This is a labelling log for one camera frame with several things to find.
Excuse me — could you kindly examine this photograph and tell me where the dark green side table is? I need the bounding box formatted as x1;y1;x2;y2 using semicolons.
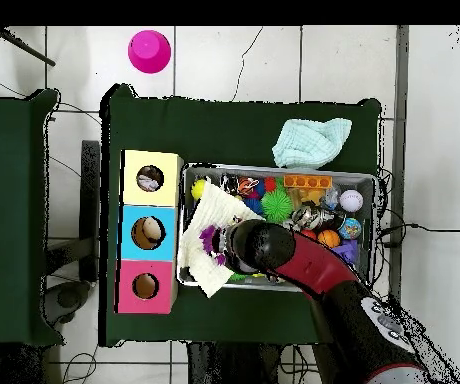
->
0;88;62;347

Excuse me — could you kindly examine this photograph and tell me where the light blue muslin cloth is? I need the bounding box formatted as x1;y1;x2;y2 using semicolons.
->
271;117;353;170

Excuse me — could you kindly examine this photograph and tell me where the wire mesh bin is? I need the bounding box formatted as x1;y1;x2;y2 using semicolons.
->
176;164;377;296

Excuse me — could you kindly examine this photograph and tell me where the tiger plush toy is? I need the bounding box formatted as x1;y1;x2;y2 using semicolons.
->
237;176;261;197

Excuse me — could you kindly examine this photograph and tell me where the purple spiky hedgehog toy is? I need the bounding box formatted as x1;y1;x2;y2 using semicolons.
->
198;224;228;267

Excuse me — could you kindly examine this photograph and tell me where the white baseball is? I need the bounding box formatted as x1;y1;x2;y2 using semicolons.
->
339;188;364;212

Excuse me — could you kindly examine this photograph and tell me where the wooden box with three holes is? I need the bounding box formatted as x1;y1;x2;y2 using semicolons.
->
115;149;184;315

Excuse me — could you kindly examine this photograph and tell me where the globe print ball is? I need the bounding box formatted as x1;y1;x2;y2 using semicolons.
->
338;217;363;240

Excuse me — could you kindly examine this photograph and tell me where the orange basketball toy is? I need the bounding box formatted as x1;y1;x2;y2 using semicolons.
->
316;228;341;249

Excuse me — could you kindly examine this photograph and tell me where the green spiky ball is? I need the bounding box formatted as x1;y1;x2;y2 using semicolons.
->
260;188;295;224

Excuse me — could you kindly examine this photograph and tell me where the pink plastic cup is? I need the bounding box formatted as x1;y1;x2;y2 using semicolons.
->
127;29;172;75

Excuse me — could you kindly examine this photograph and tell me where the cream knitted cloth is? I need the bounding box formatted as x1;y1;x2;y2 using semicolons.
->
177;181;265;299

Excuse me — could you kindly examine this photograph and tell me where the black floor cable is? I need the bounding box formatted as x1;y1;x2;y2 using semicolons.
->
377;222;460;249

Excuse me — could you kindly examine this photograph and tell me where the yellow smiley ball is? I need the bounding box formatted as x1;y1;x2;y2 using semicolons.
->
190;178;207;201

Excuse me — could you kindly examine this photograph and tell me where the purple foam toy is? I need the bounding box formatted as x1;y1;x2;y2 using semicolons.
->
332;239;360;265

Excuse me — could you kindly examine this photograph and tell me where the orange plastic tray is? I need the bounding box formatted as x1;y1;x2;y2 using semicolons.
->
283;174;334;189

